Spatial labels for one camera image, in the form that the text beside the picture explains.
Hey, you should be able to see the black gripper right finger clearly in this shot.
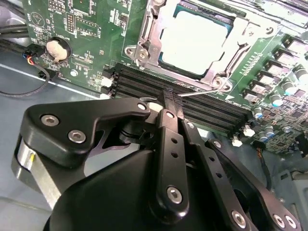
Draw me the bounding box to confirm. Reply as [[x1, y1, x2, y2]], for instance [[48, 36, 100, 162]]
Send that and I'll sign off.
[[172, 91, 304, 231]]

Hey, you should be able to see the silver CPU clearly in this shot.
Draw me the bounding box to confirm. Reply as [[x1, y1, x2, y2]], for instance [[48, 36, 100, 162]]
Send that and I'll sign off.
[[158, 2, 235, 76]]

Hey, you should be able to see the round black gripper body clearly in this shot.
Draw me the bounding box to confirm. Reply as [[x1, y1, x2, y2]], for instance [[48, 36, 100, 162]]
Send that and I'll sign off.
[[44, 117, 232, 231]]

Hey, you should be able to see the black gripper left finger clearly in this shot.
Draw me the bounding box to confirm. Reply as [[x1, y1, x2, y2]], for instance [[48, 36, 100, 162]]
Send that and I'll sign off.
[[11, 88, 190, 214]]

